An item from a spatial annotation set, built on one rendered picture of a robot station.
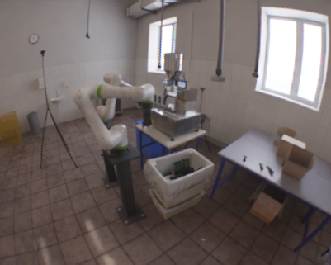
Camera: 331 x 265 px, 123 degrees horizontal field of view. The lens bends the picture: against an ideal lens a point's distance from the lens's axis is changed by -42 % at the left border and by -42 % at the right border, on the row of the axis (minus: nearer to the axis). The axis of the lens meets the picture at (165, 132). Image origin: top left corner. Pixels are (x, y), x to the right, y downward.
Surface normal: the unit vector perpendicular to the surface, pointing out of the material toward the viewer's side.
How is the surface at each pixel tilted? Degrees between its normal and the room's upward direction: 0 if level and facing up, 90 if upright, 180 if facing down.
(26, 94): 90
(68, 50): 90
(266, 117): 90
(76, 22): 90
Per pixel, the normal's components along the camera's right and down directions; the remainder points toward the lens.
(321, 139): -0.77, 0.24
